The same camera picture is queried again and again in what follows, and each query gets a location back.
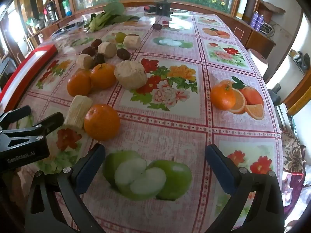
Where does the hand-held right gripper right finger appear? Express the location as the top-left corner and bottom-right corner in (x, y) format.
(205, 144), (285, 233)

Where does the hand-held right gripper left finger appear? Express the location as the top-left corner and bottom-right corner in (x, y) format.
(25, 143), (106, 233)

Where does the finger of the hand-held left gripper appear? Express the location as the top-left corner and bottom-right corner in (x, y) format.
(0, 106), (31, 130)
(0, 112), (65, 140)

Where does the long sugarcane piece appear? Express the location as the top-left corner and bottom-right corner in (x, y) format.
(64, 95), (93, 129)

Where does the orange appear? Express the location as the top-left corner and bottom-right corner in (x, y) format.
(84, 104), (121, 141)
(67, 69), (93, 97)
(210, 80), (237, 110)
(90, 63), (117, 90)

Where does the red and white tray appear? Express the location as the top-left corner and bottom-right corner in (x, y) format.
(0, 44), (58, 113)

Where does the large sugarcane chunk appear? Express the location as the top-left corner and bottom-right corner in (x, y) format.
(114, 60), (148, 90)

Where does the floral plastic tablecloth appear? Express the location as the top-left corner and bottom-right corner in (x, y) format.
(5, 6), (283, 233)

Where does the patterned fabric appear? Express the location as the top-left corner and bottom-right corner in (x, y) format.
(280, 130), (309, 224)

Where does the smartphone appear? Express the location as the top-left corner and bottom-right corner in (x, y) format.
(64, 23), (84, 31)

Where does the black thermos jug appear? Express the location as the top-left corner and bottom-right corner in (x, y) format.
(46, 1), (57, 21)

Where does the green plastic bottle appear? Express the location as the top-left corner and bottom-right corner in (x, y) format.
(62, 0), (72, 17)

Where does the white round stool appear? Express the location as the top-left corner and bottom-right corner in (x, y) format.
(246, 49), (269, 83)

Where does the bok choy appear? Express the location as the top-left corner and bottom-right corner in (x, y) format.
(84, 2), (140, 32)

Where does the black stand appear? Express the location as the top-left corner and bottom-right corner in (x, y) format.
(155, 0), (173, 16)

